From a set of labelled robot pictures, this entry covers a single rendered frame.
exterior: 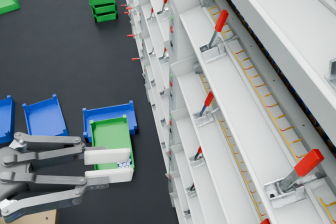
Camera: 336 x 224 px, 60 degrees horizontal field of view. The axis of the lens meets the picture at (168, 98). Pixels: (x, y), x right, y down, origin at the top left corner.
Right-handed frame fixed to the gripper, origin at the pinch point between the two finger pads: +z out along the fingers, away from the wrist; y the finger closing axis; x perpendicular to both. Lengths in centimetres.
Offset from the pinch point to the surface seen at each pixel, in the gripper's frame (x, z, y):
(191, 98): -7.8, 22.1, -21.6
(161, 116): -63, 33, -63
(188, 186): -45, 30, -17
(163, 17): -7, 22, -57
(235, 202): -7.3, 22.9, 5.3
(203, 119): -6.0, 22.1, -13.4
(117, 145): -94, 16, -68
